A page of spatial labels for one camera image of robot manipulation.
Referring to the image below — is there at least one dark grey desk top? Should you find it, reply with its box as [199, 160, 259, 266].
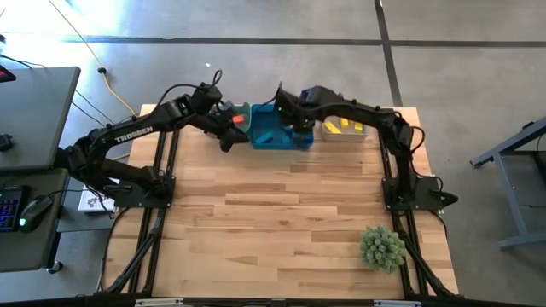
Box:
[0, 167, 69, 274]

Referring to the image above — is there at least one black computer mouse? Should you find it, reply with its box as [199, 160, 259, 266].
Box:
[19, 194, 55, 234]

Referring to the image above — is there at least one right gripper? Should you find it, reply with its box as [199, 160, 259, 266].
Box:
[291, 104, 319, 140]

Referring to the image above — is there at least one black keyboard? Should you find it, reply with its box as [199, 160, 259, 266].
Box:
[0, 186, 25, 233]

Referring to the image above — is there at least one white printed paper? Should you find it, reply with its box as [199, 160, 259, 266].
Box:
[78, 189, 116, 213]

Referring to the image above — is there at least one green plastic bin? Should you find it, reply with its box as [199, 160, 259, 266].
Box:
[212, 101, 252, 140]

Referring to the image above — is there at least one blue-grey metal table frame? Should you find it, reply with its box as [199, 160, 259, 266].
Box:
[468, 115, 546, 251]

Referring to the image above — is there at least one black aluminium table frame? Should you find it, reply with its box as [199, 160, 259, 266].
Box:
[96, 104, 460, 302]

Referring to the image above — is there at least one blue plastic bin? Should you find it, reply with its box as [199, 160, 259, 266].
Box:
[249, 103, 315, 151]

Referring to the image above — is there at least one black desk device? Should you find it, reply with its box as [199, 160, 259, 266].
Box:
[0, 63, 17, 84]

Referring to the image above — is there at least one white plastic bin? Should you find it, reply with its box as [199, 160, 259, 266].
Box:
[320, 111, 370, 143]

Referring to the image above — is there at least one white bracket plate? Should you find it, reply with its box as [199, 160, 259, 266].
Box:
[135, 298, 184, 307]
[374, 299, 422, 307]

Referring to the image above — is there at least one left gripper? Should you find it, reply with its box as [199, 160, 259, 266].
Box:
[200, 101, 250, 154]

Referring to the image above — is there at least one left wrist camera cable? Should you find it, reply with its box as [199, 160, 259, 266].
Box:
[158, 69, 224, 103]

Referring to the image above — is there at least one green artificial plant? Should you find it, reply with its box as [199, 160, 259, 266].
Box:
[360, 224, 408, 273]

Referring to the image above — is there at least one thin black cable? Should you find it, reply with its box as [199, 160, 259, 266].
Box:
[0, 54, 129, 129]

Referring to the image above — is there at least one black arm base cable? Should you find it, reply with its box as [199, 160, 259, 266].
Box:
[98, 206, 129, 295]

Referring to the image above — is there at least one yellow cable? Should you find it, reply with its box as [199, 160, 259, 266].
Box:
[46, 0, 140, 120]

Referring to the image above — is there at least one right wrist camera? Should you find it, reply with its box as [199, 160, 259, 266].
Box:
[274, 87, 300, 119]

